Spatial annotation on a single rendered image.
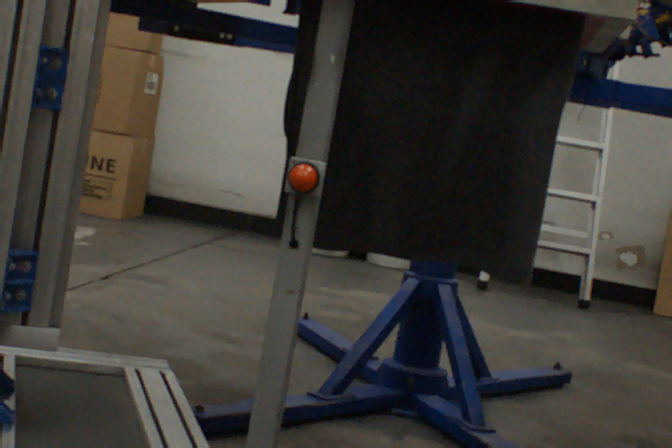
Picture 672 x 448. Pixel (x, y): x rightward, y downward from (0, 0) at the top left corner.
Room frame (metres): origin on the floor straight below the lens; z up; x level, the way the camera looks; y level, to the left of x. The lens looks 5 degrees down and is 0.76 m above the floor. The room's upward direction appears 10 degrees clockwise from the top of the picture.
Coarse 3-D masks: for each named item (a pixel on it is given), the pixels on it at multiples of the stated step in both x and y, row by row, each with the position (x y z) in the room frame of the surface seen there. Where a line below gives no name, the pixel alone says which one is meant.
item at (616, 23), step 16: (496, 0) 1.98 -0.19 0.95; (512, 0) 1.95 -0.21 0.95; (528, 0) 1.95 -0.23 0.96; (544, 0) 1.95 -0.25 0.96; (560, 0) 1.94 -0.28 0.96; (576, 0) 1.94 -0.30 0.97; (592, 0) 1.94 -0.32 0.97; (608, 0) 1.94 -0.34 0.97; (624, 0) 1.93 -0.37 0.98; (608, 16) 1.94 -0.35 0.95; (624, 16) 1.93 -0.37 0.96; (608, 32) 2.20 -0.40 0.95; (592, 48) 2.61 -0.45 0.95
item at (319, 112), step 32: (352, 0) 1.80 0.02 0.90; (320, 32) 1.80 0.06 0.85; (320, 64) 1.79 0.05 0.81; (320, 96) 1.79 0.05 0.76; (320, 128) 1.79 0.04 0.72; (320, 160) 1.79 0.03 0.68; (288, 192) 1.78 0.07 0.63; (320, 192) 1.78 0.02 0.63; (288, 224) 1.80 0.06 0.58; (288, 256) 1.79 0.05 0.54; (288, 288) 1.79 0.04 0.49; (288, 320) 1.79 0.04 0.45; (288, 352) 1.79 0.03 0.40; (256, 416) 1.79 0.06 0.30
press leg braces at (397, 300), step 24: (408, 288) 3.32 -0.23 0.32; (384, 312) 3.27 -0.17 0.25; (456, 312) 3.28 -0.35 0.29; (360, 336) 3.70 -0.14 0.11; (384, 336) 3.24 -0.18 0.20; (456, 336) 3.22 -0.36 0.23; (360, 360) 3.17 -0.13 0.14; (456, 360) 3.17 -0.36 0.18; (480, 360) 3.63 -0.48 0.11; (336, 384) 3.11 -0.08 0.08; (456, 384) 3.15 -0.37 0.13; (480, 408) 3.09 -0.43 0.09
